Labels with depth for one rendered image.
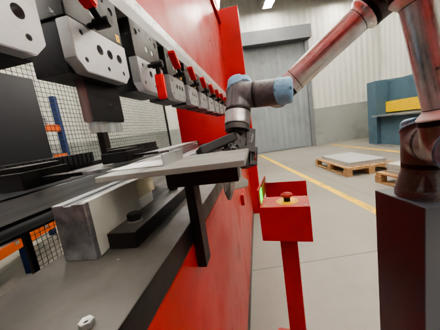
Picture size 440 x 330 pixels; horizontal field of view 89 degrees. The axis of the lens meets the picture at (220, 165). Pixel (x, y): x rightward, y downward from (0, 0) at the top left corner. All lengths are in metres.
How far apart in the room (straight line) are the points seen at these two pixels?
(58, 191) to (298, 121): 8.22
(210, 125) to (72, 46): 2.27
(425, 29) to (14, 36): 0.71
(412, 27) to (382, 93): 7.19
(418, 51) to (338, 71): 8.74
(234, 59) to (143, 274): 2.50
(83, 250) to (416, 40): 0.78
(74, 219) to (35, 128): 0.70
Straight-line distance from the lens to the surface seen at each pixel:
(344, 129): 9.40
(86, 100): 0.49
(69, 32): 0.46
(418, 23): 0.70
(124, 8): 0.66
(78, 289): 0.38
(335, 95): 9.27
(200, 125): 2.66
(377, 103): 7.78
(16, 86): 1.09
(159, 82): 0.64
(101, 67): 0.49
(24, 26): 0.39
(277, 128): 8.35
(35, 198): 0.69
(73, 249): 0.45
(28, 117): 1.08
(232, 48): 2.72
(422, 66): 0.70
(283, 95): 0.65
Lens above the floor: 1.05
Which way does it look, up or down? 9 degrees down
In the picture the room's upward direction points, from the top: 8 degrees counter-clockwise
